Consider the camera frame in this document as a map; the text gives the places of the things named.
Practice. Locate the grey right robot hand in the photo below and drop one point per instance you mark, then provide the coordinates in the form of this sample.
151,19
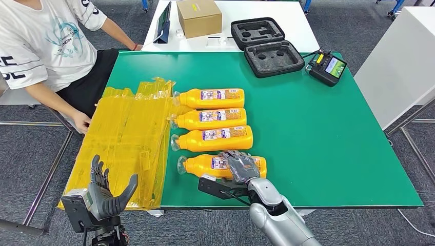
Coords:
243,168

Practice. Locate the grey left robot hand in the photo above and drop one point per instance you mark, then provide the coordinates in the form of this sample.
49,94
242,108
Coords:
100,200

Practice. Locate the person's right hand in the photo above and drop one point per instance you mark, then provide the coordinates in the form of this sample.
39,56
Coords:
82,121

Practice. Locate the person's left hand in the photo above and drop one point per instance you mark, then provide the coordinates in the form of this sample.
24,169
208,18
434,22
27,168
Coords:
138,48

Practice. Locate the orange detergent bottle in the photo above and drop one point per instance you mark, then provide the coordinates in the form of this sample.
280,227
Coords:
190,99
193,142
190,121
197,166

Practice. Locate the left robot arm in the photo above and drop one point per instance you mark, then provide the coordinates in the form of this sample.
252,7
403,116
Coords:
105,236

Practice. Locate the dark blue tablet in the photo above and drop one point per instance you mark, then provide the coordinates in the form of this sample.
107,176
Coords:
163,20

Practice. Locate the yellow film-wrapped cardboard sheet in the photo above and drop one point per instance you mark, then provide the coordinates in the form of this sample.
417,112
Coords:
119,135

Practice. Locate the white table foot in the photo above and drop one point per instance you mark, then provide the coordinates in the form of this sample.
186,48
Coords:
307,212
155,213

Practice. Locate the brown cardboard box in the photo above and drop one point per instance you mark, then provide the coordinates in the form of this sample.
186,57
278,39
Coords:
198,17

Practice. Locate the white bench seat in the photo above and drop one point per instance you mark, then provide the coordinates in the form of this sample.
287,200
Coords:
17,98

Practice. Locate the person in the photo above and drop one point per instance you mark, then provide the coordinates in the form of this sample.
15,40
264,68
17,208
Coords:
40,37

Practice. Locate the black foam-lined case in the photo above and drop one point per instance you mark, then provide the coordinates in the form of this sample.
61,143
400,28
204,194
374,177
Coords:
292,64

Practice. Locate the black remote controller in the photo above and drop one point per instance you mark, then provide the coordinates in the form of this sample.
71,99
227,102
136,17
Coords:
321,73

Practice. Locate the white table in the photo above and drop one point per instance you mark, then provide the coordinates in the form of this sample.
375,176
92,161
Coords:
289,20

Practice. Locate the white cabinet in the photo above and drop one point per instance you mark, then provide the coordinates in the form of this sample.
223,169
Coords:
390,68

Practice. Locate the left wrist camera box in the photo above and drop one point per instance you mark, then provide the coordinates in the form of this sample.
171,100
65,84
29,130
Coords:
76,197

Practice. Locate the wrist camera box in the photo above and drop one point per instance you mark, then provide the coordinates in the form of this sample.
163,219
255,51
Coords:
212,186
76,197

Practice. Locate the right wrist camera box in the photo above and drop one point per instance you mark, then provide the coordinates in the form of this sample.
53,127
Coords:
212,186

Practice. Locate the grey metal bench frame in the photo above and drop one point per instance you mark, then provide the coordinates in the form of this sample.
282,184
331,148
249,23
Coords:
48,176

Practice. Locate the steel table frame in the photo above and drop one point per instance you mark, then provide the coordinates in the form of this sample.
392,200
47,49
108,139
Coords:
418,153

